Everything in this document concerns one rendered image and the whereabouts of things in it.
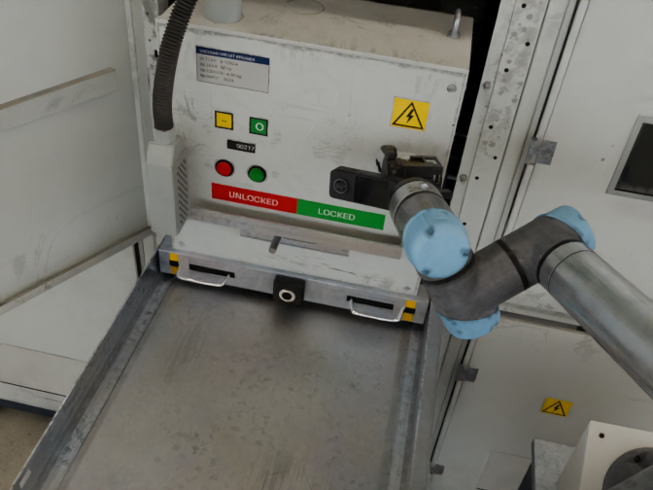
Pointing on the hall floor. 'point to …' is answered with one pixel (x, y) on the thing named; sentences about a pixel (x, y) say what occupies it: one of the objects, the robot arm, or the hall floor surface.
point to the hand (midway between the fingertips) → (378, 157)
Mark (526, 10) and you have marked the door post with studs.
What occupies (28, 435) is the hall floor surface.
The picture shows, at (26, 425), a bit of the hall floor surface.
